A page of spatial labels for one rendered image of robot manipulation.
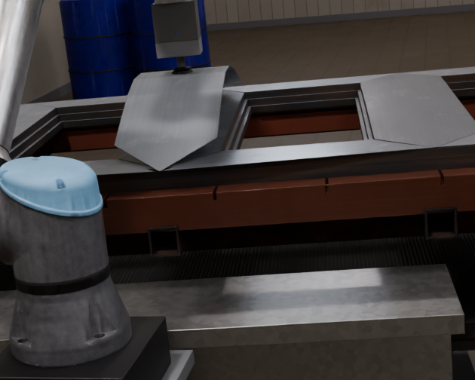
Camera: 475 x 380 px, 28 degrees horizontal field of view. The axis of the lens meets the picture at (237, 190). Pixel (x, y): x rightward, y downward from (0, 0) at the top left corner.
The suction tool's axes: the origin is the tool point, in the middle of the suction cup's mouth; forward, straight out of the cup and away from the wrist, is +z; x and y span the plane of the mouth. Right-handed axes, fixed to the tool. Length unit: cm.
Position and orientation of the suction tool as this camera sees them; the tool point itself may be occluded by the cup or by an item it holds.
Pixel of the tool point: (182, 78)
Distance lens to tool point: 187.4
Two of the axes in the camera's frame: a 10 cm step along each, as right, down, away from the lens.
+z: 1.0, 9.6, 2.7
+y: -9.9, 0.8, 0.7
